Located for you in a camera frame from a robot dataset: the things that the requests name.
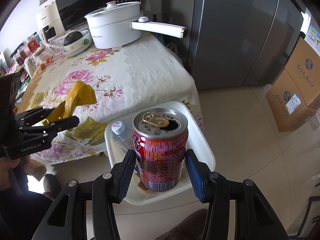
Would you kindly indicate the upper cardboard box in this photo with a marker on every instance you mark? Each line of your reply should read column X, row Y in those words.
column 303, row 68

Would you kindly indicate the yellow wrapper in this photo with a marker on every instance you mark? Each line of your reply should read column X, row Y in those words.
column 80, row 94

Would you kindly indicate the white trash bin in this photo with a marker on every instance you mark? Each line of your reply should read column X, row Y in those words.
column 137, row 193

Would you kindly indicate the black chair frame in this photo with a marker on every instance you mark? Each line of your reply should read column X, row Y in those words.
column 311, row 218

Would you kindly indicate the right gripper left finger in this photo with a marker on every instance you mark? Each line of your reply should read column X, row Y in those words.
column 66, row 217

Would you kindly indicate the lower cardboard box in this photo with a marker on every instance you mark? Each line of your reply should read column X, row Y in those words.
column 289, row 109

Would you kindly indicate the glass jar with cork lid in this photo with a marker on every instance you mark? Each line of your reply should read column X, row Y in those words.
column 44, row 54

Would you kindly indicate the dark green squash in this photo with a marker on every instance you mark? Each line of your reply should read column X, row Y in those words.
column 72, row 37

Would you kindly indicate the small orange tangerine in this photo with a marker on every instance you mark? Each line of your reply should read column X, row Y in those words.
column 42, row 66

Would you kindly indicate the person left hand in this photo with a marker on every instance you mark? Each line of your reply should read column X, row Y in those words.
column 14, row 174

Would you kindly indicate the grey refrigerator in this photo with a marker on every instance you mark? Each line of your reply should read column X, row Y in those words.
column 234, row 43

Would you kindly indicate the white bowl with squash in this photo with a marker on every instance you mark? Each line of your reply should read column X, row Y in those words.
column 79, row 46

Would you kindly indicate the white electric cooking pot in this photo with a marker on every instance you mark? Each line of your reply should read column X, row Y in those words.
column 119, row 24

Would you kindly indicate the cardboard box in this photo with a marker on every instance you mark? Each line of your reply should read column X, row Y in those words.
column 289, row 109
column 303, row 68

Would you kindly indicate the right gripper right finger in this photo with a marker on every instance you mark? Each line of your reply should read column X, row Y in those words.
column 254, row 216

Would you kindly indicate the cream air fryer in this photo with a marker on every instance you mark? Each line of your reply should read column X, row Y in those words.
column 51, row 26

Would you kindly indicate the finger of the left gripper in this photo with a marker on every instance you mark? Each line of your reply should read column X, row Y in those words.
column 32, row 116
column 28, row 133

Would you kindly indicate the clear plastic water bottle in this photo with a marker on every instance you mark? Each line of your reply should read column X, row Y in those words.
column 122, row 135

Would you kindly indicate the floral tablecloth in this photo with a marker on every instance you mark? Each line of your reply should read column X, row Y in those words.
column 127, row 79

